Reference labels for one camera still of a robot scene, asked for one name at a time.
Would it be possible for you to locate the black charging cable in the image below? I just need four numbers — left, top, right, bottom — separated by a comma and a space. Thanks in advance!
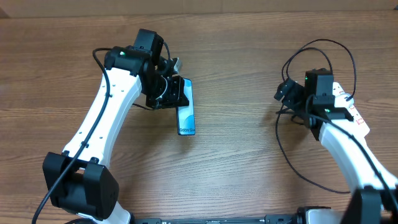
275, 39, 358, 195

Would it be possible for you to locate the blue Samsung smartphone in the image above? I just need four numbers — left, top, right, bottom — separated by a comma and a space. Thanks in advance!
177, 78, 195, 136

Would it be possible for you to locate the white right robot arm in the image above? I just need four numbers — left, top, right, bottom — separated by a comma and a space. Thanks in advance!
266, 68, 397, 223

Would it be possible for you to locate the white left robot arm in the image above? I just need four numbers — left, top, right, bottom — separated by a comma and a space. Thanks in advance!
42, 29, 195, 223

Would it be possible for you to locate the white charger plug adapter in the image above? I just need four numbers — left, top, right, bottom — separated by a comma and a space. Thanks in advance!
334, 93, 354, 108

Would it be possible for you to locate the white power strip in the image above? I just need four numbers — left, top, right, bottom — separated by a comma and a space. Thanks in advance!
333, 82, 370, 138

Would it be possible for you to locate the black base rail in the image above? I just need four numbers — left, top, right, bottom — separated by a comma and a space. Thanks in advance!
134, 214, 297, 224

